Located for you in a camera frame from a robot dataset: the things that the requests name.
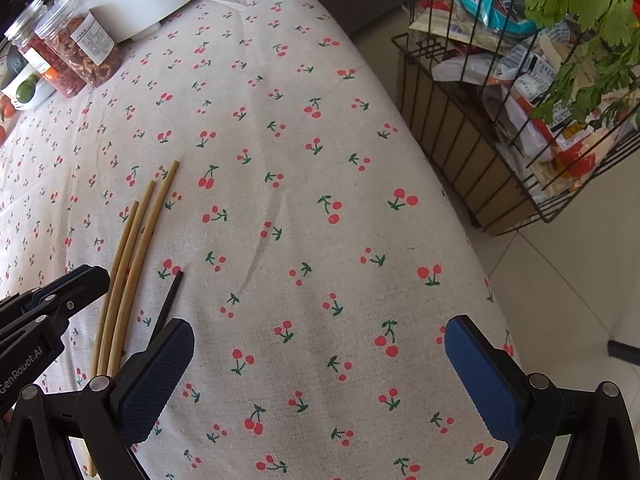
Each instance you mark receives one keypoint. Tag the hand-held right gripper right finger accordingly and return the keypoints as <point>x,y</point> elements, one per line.
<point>482,385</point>

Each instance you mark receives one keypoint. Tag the glass jar with cork lid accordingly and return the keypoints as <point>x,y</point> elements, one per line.
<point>2,107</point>

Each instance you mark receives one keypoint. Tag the pile of snack packets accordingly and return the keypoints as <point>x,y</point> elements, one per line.
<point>545,125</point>

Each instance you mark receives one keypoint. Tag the dark green squash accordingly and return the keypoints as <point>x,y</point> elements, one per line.
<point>10,66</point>

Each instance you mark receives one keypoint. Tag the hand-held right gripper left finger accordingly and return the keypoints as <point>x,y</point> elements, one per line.
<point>155,385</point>

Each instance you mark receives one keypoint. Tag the plastic jar of dried slices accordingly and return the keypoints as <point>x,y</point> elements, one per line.
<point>85,42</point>

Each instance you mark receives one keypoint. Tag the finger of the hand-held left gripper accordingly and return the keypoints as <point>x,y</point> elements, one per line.
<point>35,317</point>
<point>75,287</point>

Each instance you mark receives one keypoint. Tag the bunch of green celery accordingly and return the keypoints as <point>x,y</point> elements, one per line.
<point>585,0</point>

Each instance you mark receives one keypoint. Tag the black chopstick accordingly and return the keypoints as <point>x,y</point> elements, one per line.
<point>167,302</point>

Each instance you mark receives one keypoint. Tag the white bowl with green spot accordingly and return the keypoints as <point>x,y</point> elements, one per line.
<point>30,95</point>

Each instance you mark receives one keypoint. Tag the plastic jar of red berries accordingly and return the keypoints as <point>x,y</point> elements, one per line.
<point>50,72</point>

